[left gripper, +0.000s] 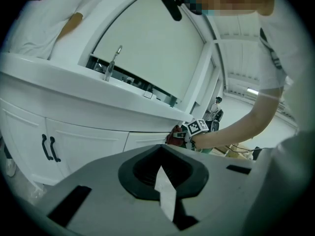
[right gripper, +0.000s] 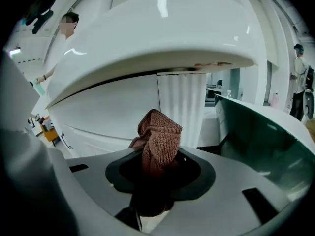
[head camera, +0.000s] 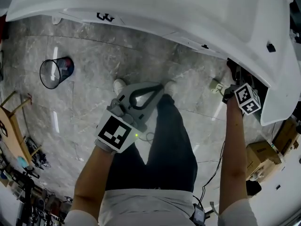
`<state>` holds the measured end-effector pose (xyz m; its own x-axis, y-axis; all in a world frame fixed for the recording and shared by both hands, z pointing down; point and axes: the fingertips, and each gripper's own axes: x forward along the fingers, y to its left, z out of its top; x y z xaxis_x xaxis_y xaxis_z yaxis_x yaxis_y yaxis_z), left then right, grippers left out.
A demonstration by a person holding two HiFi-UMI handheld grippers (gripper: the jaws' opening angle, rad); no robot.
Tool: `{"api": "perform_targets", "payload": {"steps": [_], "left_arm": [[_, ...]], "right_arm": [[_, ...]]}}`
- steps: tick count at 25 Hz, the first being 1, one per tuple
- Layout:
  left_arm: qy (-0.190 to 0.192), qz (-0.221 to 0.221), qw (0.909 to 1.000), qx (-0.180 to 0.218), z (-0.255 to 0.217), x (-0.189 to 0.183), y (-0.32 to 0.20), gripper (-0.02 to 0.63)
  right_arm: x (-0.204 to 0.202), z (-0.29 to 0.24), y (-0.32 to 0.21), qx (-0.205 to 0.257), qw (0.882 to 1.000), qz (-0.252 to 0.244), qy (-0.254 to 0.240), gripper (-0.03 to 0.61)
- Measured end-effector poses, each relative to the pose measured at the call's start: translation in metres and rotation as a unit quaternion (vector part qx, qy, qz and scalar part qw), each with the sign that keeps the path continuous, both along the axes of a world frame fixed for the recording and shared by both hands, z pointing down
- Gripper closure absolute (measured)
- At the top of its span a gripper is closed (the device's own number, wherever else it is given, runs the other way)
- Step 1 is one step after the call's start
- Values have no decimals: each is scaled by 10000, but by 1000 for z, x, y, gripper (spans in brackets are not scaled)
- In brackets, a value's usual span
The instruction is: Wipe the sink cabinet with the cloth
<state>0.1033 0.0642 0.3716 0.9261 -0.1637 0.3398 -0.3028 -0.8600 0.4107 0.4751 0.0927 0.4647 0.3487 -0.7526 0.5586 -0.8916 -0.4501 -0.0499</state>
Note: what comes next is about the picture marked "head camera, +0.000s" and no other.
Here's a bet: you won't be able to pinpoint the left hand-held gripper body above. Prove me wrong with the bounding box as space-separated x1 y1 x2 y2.
95 98 148 153

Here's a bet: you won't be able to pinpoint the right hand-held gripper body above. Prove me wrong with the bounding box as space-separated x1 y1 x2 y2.
222 82 261 115

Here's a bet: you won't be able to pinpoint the person's left forearm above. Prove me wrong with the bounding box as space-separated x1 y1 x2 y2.
71 147 116 218

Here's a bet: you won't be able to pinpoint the person's right forearm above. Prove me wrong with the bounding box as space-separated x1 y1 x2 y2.
218 97 249 215

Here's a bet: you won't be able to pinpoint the person's white left shoe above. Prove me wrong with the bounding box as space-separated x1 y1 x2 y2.
113 78 127 96

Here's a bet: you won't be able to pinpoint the person's white shoe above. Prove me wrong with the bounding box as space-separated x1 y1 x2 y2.
164 80 178 97
113 78 127 96

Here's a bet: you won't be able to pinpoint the white fabric glove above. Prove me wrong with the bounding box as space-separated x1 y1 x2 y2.
94 139 116 154

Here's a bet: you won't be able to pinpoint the person's white right shoe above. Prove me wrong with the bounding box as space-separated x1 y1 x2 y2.
164 80 178 97

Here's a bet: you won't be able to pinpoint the white power strip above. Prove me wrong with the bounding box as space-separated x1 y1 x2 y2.
210 78 224 94

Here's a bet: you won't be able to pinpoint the white and green bathtub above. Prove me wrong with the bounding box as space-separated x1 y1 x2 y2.
242 65 298 127

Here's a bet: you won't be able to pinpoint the person's dark trousers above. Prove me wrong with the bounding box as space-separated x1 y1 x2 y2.
105 94 198 194

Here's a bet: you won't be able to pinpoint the small brown cardboard box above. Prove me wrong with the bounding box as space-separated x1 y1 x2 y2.
272 119 300 155

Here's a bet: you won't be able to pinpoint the large brown cardboard box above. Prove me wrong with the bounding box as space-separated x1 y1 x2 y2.
246 141 283 181

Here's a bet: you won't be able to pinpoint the black mesh waste bin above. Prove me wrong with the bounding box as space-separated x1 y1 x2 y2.
39 57 75 89

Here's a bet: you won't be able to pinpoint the black gear pile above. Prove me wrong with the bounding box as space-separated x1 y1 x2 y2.
24 137 51 170

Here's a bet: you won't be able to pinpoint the person's white shirt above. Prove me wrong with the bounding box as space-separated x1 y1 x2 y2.
63 188 259 226

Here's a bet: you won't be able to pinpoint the white vanity cabinet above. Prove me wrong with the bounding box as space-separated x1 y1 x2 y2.
51 7 236 61

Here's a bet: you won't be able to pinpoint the light blue rag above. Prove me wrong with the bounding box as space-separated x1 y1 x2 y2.
16 156 29 169

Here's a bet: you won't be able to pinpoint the light wooden table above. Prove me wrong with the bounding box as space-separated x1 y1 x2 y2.
0 90 43 166

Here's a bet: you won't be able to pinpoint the black belt-worn device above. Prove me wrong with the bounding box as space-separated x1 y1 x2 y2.
190 203 207 226

